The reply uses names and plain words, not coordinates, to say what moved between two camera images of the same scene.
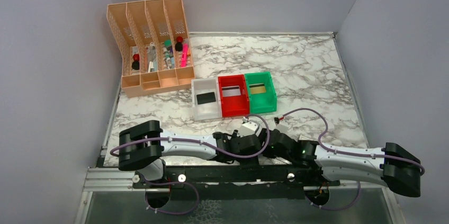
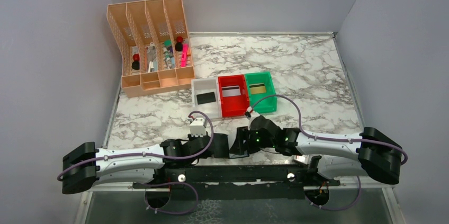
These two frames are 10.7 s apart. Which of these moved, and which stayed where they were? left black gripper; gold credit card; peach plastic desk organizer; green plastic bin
Moved: left black gripper
Stayed: green plastic bin; peach plastic desk organizer; gold credit card
